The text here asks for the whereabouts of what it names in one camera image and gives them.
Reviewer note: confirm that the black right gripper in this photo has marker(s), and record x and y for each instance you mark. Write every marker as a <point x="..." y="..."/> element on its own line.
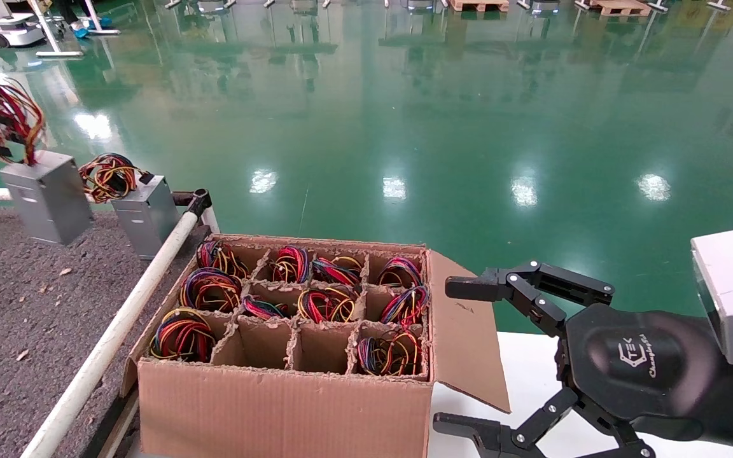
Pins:
<point x="634" y="362"/>

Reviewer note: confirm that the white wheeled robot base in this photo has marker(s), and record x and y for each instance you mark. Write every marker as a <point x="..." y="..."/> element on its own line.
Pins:
<point x="13" y="32"/>

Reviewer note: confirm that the white stand with foot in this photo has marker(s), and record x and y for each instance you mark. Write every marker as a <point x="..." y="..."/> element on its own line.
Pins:
<point x="109" y="32"/>
<point x="61" y="55"/>

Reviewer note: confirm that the person with blue shoes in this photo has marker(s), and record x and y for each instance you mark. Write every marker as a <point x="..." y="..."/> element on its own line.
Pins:
<point x="80" y="30"/>

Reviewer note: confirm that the brown cardboard box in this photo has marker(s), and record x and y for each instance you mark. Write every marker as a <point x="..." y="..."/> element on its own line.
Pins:
<point x="341" y="413"/>

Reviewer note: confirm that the cardboard cell divider insert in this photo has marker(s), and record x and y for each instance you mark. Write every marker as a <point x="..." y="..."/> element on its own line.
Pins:
<point x="322" y="346"/>

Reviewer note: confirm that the black pipe joint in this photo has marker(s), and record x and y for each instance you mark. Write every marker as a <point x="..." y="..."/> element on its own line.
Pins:
<point x="200" y="202"/>

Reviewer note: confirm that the long white table pipe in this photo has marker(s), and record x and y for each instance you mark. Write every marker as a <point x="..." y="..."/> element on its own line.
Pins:
<point x="118" y="331"/>

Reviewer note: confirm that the short white table pipe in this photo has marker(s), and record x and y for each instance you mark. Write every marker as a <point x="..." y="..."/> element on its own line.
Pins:
<point x="210" y="221"/>

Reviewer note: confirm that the wooden pallet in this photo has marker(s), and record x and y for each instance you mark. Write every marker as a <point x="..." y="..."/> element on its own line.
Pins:
<point x="621" y="7"/>
<point x="478" y="5"/>

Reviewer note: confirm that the white stand foot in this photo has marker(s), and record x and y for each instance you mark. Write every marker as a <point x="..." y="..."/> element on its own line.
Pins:
<point x="719" y="6"/>
<point x="658" y="7"/>

